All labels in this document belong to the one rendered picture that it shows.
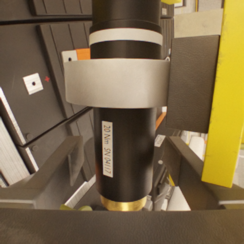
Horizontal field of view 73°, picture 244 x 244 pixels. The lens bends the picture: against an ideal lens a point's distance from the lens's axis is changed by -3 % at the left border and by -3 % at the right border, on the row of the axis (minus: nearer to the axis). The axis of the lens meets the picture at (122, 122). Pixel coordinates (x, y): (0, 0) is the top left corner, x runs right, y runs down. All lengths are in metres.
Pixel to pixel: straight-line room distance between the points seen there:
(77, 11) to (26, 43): 0.10
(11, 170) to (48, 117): 0.08
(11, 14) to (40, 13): 0.03
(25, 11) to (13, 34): 0.03
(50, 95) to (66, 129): 0.06
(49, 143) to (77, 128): 0.05
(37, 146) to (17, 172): 0.04
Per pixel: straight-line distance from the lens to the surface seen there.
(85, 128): 0.31
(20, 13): 0.26
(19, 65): 0.24
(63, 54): 0.27
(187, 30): 4.48
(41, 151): 0.27
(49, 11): 0.27
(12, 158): 0.26
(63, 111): 0.28
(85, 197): 0.40
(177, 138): 0.16
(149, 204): 0.42
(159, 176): 0.47
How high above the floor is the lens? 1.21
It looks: 29 degrees down
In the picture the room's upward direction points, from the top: 99 degrees clockwise
